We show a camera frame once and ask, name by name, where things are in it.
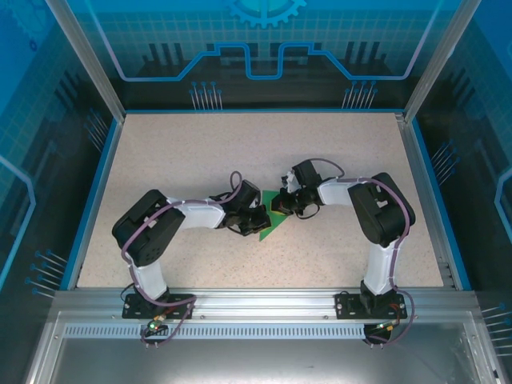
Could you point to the green square paper sheet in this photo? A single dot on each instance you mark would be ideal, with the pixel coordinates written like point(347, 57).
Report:
point(269, 230)

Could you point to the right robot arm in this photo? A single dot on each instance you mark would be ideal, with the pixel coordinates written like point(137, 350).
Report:
point(380, 208)

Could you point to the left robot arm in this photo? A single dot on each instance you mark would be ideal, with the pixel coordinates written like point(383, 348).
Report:
point(152, 224)

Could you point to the blue table edge strip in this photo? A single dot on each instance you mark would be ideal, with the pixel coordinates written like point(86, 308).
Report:
point(430, 168)
point(95, 192)
point(260, 110)

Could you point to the silver metal tray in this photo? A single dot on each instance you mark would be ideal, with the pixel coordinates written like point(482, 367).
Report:
point(240, 360)

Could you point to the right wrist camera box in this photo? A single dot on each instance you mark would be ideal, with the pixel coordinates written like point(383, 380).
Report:
point(290, 182)

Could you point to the aluminium mounting rail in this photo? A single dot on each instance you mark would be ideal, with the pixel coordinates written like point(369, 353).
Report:
point(264, 302)

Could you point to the aluminium side rail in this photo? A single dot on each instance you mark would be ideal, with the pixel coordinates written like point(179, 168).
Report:
point(412, 160)

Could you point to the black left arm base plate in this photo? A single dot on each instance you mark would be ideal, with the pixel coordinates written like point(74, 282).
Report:
point(180, 308)

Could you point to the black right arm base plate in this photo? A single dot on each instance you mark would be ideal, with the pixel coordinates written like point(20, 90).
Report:
point(348, 306)

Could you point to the aluminium frame post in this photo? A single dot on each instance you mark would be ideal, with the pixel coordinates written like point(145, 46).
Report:
point(86, 60)
point(442, 60)

